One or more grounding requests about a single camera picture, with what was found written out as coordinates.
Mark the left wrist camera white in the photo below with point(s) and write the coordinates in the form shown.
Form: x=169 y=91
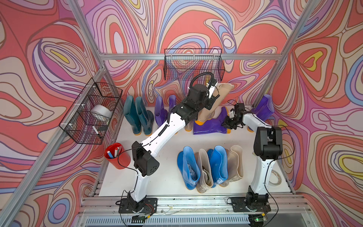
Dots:
x=211 y=85

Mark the black wire basket left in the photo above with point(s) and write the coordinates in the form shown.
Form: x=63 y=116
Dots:
x=80 y=124

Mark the teal rain boot yellow sole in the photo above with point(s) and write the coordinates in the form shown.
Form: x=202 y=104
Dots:
x=131 y=115

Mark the blue rain boot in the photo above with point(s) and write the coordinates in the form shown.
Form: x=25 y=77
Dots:
x=218 y=163
x=188 y=167

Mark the blue rain boot right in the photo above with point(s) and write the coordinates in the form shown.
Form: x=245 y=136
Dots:
x=218 y=163

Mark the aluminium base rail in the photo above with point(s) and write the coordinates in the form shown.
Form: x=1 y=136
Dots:
x=287 y=210

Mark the black wire basket back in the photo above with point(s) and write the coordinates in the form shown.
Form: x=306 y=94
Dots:
x=186 y=63

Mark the white tape roll on table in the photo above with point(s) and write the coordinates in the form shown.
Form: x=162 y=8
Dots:
x=275 y=178

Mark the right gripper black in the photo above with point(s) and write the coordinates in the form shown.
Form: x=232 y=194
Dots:
x=227 y=124

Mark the beige rain boot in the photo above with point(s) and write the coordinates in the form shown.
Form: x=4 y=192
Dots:
x=205 y=181
x=234 y=165
x=189 y=126
x=223 y=89

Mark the blue rain boot left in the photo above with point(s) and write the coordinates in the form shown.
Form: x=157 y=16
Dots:
x=188 y=167

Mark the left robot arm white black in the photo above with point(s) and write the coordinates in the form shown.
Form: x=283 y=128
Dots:
x=144 y=153

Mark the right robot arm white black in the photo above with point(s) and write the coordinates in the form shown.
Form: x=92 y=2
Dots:
x=268 y=147

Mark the grey tape roll in basket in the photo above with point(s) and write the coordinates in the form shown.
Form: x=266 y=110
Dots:
x=101 y=113

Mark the black wire basket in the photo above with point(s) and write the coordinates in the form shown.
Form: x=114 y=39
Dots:
x=186 y=63
x=80 y=124

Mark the red round object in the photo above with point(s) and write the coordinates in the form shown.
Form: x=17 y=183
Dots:
x=117 y=156

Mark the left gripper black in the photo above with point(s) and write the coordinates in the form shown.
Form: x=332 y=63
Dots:
x=209 y=105

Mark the purple rain boot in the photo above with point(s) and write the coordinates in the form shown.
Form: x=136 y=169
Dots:
x=172 y=102
x=212 y=126
x=260 y=114
x=160 y=113

